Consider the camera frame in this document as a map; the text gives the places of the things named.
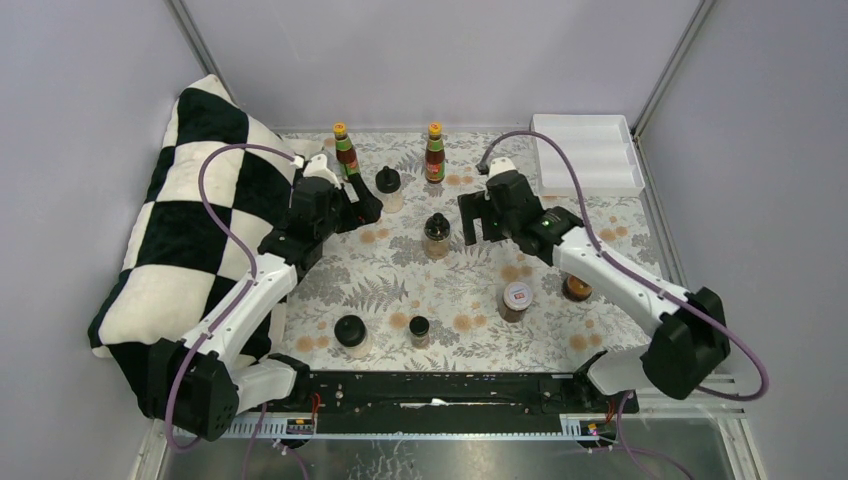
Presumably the black cap brown spice shaker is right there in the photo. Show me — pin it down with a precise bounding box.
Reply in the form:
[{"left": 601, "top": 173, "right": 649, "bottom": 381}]
[{"left": 422, "top": 212, "right": 452, "bottom": 260}]

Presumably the red lid sauce jar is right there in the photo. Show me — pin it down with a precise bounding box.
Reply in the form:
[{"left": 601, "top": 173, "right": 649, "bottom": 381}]
[{"left": 561, "top": 275, "right": 593, "bottom": 302}]

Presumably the white plastic organizer tray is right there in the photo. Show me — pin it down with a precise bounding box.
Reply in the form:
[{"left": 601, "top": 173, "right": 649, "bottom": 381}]
[{"left": 531, "top": 113, "right": 645, "bottom": 197}]

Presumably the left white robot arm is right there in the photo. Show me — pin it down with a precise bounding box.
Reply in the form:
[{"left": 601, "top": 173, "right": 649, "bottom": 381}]
[{"left": 141, "top": 174, "right": 382, "bottom": 441}]

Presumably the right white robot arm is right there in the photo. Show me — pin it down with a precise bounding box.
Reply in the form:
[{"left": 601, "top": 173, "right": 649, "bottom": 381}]
[{"left": 458, "top": 170, "right": 730, "bottom": 412}]

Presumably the black cap white bean jar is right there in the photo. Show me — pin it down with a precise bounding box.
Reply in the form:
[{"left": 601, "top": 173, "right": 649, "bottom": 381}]
[{"left": 375, "top": 166, "right": 404, "bottom": 214}]

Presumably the green label sauce bottle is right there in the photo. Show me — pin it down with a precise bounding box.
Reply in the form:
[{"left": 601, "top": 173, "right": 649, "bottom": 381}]
[{"left": 333, "top": 122, "right": 360, "bottom": 181}]

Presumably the red label sauce bottle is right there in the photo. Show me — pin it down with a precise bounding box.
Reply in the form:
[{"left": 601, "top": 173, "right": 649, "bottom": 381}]
[{"left": 425, "top": 122, "right": 445, "bottom": 184}]

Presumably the white lid brown jar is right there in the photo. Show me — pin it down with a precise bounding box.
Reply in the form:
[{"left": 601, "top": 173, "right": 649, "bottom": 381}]
[{"left": 497, "top": 282, "right": 533, "bottom": 323}]

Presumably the floral table mat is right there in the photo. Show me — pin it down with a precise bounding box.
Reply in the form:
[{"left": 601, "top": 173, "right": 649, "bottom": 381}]
[{"left": 273, "top": 132, "right": 648, "bottom": 372}]

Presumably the black white checkered pillow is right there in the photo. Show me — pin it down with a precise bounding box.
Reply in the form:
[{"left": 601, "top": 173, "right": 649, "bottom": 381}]
[{"left": 88, "top": 75, "right": 302, "bottom": 403}]

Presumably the large black lid jar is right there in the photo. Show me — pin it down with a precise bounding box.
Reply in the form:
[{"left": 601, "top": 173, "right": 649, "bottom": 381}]
[{"left": 334, "top": 315, "right": 372, "bottom": 359}]

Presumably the small black cap spice jar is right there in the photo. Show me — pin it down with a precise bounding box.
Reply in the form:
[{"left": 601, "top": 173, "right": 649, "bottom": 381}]
[{"left": 408, "top": 316, "right": 430, "bottom": 349}]

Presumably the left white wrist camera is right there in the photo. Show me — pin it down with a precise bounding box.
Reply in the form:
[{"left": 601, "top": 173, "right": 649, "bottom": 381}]
[{"left": 303, "top": 153, "right": 342, "bottom": 189}]

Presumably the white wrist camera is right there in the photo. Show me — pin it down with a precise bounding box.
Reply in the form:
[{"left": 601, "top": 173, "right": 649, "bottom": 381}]
[
  {"left": 477, "top": 157, "right": 517, "bottom": 180},
  {"left": 303, "top": 153, "right": 342, "bottom": 189}
]

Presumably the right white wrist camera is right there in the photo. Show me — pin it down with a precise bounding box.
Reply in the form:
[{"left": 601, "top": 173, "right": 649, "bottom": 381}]
[{"left": 477, "top": 157, "right": 517, "bottom": 180}]

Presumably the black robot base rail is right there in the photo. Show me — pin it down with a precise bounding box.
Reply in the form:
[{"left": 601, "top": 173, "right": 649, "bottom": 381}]
[{"left": 225, "top": 370, "right": 639, "bottom": 440}]

